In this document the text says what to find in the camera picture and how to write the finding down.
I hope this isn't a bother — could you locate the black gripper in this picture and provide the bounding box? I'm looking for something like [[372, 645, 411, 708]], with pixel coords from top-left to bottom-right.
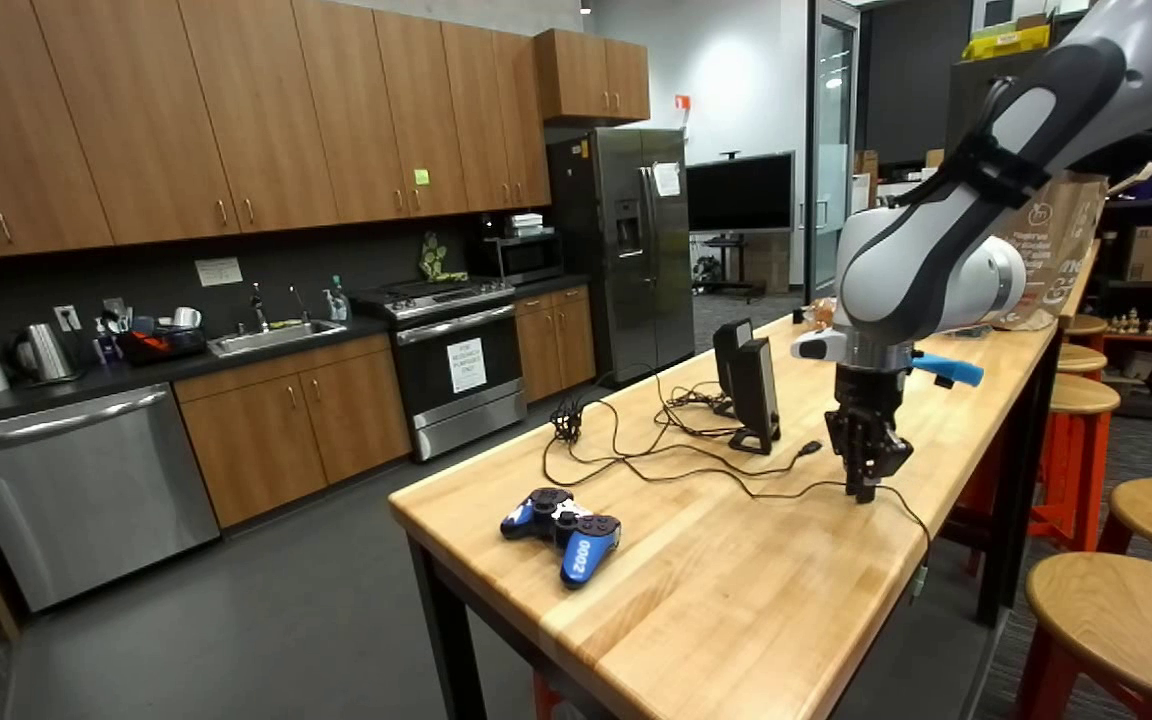
[[825, 367, 910, 509]]

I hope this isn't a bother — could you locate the black USB cable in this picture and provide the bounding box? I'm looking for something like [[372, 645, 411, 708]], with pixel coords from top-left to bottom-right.
[[535, 377, 826, 500]]

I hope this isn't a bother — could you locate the black aux cable green jack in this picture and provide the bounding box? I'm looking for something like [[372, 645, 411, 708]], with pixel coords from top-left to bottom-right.
[[535, 384, 936, 547]]

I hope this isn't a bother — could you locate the black desktop speaker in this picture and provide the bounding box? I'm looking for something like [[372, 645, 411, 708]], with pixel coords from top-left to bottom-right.
[[711, 316, 748, 414], [726, 333, 784, 461]]

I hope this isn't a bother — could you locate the plastic bag of buns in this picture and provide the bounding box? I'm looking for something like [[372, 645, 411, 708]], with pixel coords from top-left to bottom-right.
[[1012, 172, 1098, 333]]

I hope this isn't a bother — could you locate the blue game controller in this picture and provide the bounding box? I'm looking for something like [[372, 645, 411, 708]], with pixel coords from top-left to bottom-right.
[[495, 483, 622, 593]]

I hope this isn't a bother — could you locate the black television screen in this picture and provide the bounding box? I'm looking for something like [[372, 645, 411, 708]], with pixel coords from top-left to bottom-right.
[[682, 146, 801, 235]]

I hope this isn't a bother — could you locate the stainless refrigerator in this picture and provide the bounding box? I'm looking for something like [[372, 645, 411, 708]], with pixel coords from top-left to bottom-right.
[[544, 123, 697, 390]]

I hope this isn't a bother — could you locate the wooden base cabinet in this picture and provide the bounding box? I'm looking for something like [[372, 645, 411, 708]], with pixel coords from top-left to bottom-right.
[[172, 333, 417, 530], [511, 278, 599, 408]]

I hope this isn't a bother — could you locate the glass door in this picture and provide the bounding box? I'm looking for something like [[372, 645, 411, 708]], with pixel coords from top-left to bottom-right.
[[807, 8, 863, 303]]

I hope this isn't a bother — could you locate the black tall cabinet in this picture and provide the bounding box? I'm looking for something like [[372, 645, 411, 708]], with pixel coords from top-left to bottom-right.
[[858, 0, 1046, 177]]

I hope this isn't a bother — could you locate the stainless microwave oven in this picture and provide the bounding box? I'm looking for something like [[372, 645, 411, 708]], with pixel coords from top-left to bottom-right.
[[474, 226, 569, 284]]

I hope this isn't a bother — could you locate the white paper sign on oven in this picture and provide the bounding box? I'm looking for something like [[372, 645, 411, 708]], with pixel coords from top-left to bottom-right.
[[443, 333, 492, 395]]

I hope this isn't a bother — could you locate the stainless steel stove oven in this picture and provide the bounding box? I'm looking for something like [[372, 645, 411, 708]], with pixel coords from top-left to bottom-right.
[[380, 275, 526, 464]]

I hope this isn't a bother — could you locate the yellow item on cabinet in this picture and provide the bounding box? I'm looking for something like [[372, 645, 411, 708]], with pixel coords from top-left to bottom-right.
[[958, 17, 1051, 64]]

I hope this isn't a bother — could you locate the small green plant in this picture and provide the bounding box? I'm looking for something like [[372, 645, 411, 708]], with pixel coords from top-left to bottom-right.
[[417, 230, 470, 287]]

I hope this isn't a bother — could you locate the stainless kitchen sink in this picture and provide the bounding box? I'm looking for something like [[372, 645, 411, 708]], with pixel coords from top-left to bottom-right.
[[209, 316, 352, 360]]

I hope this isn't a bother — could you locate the metal sink faucet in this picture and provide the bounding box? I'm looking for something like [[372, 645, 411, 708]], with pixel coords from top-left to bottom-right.
[[245, 275, 273, 336]]

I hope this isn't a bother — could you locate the red black countertop item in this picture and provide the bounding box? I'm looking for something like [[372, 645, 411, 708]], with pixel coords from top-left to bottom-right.
[[116, 323, 213, 367]]

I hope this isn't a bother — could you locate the stainless dishwasher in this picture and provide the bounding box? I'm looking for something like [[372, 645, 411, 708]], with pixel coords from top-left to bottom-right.
[[0, 380, 222, 615]]

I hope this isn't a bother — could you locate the black kitchen countertop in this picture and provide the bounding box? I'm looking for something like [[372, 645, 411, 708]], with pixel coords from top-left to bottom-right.
[[0, 270, 594, 433]]

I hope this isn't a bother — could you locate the silver countertop appliance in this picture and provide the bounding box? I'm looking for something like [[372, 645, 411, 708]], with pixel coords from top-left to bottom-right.
[[13, 320, 75, 387]]

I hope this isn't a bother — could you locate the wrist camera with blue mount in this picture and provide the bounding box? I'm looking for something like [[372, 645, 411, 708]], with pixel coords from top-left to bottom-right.
[[790, 333, 986, 390]]

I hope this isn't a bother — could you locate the black cable clump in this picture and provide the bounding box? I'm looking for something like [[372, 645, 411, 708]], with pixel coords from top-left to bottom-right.
[[549, 404, 586, 447]]

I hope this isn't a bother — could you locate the small wooden wall cabinet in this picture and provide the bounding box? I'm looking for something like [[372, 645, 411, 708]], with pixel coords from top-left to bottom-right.
[[530, 27, 651, 127]]

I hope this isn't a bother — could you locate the white wall plate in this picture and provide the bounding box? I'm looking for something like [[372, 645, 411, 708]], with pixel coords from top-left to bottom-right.
[[190, 251, 248, 292]]

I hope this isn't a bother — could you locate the wooden wall cabinet row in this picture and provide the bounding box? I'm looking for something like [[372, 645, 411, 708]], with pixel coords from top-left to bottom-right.
[[0, 0, 553, 266]]

